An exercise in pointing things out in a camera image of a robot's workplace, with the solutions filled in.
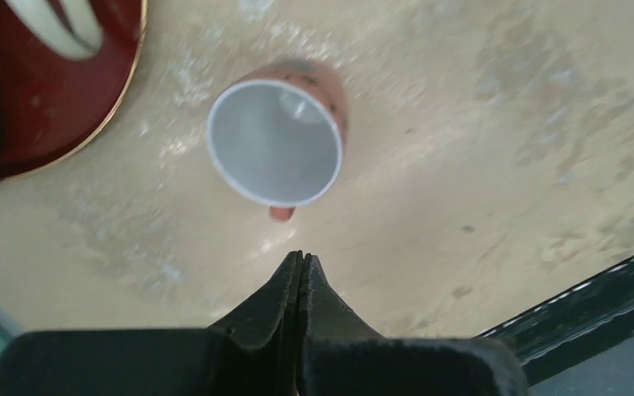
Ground cream mug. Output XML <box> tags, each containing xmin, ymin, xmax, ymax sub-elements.
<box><xmin>6</xmin><ymin>0</ymin><xmax>103</xmax><ymax>60</ymax></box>

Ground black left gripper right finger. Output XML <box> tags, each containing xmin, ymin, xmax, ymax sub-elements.
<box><xmin>297</xmin><ymin>254</ymin><xmax>531</xmax><ymax>395</ymax></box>

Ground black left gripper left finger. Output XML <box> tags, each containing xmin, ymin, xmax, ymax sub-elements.
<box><xmin>0</xmin><ymin>252</ymin><xmax>303</xmax><ymax>395</ymax></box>

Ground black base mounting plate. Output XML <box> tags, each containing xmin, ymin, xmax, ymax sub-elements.
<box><xmin>481</xmin><ymin>255</ymin><xmax>634</xmax><ymax>385</ymax></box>

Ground pink salmon mug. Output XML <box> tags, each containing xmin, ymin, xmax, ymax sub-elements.
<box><xmin>206</xmin><ymin>58</ymin><xmax>349</xmax><ymax>222</ymax></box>

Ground round red lacquer tray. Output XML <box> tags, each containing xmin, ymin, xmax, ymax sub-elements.
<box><xmin>0</xmin><ymin>1</ymin><xmax>148</xmax><ymax>181</ymax></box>

